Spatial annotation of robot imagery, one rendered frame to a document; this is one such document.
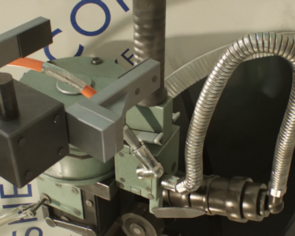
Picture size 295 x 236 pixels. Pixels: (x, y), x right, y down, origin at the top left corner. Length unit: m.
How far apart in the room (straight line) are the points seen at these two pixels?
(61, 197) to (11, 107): 0.38
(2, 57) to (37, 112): 0.14
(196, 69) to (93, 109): 0.40
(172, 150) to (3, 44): 0.25
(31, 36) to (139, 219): 0.32
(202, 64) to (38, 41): 0.31
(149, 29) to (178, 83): 0.25
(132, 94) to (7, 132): 0.11
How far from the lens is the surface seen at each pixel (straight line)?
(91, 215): 0.70
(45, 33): 0.50
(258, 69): 1.58
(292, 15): 0.75
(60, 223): 0.74
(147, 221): 0.69
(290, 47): 0.47
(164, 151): 0.59
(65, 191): 0.69
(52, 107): 0.35
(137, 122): 0.58
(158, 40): 0.51
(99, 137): 0.34
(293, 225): 1.16
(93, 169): 0.62
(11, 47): 0.48
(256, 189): 0.66
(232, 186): 0.66
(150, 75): 0.41
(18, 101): 0.36
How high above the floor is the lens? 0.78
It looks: 9 degrees up
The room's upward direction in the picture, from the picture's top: 115 degrees counter-clockwise
